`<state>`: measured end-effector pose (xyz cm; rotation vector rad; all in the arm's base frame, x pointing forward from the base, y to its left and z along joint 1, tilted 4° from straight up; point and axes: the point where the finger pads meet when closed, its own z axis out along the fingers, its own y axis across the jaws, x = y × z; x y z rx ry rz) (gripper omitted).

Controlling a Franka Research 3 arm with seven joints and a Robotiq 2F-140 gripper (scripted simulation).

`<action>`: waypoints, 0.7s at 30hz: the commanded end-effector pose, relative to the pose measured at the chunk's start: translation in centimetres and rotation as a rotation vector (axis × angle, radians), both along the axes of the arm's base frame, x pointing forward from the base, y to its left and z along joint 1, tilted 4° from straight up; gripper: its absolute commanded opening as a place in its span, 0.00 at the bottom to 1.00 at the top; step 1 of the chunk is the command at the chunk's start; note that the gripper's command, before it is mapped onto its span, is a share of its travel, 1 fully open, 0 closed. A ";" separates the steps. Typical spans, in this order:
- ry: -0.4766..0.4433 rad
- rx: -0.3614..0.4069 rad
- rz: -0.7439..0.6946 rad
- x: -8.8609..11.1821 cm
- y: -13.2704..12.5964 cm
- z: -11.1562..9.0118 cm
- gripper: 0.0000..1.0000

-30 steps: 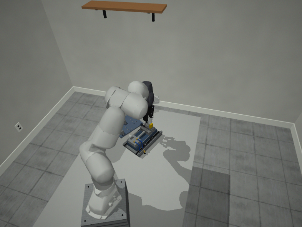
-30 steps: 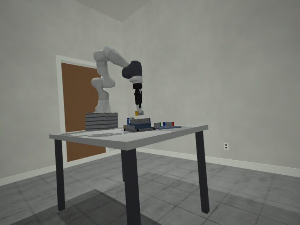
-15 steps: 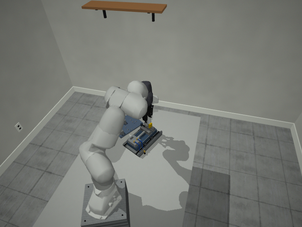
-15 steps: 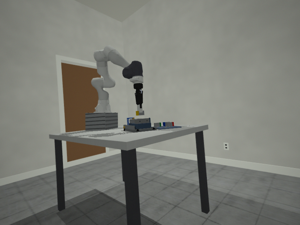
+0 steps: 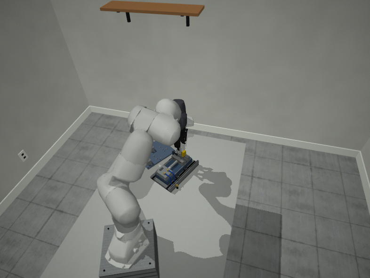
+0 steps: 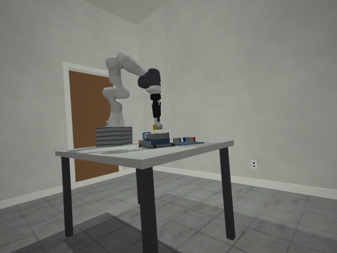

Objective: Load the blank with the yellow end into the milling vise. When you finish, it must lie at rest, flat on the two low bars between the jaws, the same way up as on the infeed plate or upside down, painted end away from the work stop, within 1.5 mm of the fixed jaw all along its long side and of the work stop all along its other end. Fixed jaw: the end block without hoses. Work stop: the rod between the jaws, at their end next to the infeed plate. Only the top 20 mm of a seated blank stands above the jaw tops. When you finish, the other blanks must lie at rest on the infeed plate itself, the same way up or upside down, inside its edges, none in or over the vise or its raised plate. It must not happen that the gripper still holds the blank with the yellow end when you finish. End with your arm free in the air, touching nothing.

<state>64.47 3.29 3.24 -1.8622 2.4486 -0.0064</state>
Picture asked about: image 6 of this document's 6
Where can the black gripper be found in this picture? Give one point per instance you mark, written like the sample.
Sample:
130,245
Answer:
156,107

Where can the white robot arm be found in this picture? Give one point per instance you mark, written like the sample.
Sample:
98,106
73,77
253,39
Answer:
149,80

